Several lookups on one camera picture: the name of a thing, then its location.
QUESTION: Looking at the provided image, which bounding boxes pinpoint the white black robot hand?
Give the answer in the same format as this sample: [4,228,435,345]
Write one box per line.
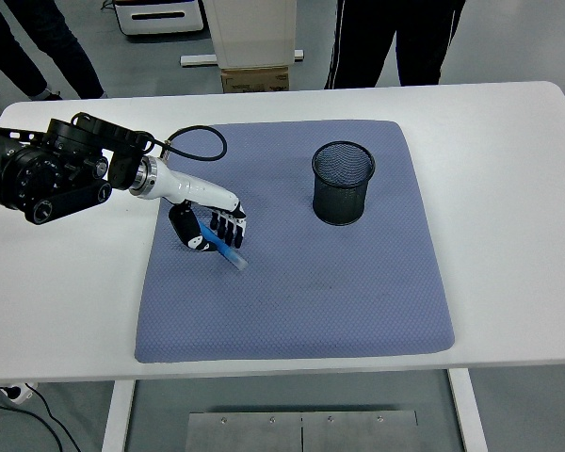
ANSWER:
[144,157,249,255]

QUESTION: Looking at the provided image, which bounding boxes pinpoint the blue marker with clear cap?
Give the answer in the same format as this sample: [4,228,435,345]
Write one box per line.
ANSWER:
[198,221,250,272]

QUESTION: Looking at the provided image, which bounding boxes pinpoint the black mesh pen holder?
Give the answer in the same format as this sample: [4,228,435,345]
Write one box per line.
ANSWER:
[311,140,377,227]

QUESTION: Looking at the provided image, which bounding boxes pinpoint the brown cardboard box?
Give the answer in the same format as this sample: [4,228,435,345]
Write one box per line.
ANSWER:
[220,65,291,94]

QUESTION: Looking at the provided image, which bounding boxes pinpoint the white furniture foot bar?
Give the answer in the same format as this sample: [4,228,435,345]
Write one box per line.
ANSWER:
[179,48,306,67]

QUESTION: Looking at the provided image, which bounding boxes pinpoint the blue-grey textured mat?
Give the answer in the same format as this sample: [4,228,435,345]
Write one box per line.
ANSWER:
[134,120,457,364]

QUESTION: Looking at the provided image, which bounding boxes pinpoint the white cabinet panel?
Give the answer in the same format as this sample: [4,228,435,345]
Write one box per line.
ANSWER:
[206,0,299,70]

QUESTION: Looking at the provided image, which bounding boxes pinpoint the white appliance with dark slot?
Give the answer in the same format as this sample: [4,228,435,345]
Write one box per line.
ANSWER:
[112,0,205,40]

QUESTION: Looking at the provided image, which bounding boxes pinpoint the person in striped dark trousers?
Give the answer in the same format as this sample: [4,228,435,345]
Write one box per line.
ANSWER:
[323,0,468,91]

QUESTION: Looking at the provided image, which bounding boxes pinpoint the white table leg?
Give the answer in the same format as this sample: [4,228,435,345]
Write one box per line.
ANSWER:
[100,379,137,452]
[446,369,489,452]

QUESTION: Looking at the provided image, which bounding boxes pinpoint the white power strip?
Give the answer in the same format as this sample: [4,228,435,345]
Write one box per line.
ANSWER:
[0,381,39,405]

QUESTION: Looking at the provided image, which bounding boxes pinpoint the grey metal plate with screws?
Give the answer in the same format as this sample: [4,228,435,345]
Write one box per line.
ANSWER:
[184,410,421,452]

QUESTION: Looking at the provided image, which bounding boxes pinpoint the black floor cable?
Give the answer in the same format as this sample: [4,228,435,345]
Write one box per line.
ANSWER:
[0,382,84,452]

